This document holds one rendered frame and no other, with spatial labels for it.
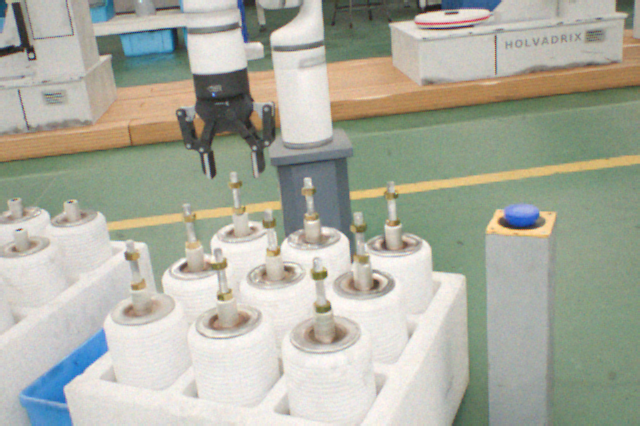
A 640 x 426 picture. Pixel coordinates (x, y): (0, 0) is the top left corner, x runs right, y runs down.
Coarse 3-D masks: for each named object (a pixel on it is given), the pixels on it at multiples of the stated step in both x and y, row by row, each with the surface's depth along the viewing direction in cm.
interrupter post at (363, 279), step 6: (354, 264) 84; (366, 264) 84; (354, 270) 85; (360, 270) 84; (366, 270) 84; (354, 276) 85; (360, 276) 84; (366, 276) 84; (360, 282) 85; (366, 282) 85; (372, 282) 85; (360, 288) 85; (366, 288) 85
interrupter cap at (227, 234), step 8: (232, 224) 108; (256, 224) 107; (224, 232) 106; (232, 232) 106; (256, 232) 105; (264, 232) 104; (224, 240) 103; (232, 240) 102; (240, 240) 102; (248, 240) 102
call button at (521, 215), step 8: (512, 208) 83; (520, 208) 83; (528, 208) 82; (536, 208) 82; (512, 216) 81; (520, 216) 81; (528, 216) 81; (536, 216) 81; (512, 224) 82; (520, 224) 82; (528, 224) 81
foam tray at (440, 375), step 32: (448, 288) 98; (416, 320) 91; (448, 320) 93; (416, 352) 84; (448, 352) 94; (96, 384) 84; (192, 384) 84; (384, 384) 79; (416, 384) 81; (448, 384) 95; (96, 416) 84; (128, 416) 82; (160, 416) 79; (192, 416) 77; (224, 416) 76; (256, 416) 76; (288, 416) 75; (384, 416) 73; (416, 416) 82; (448, 416) 96
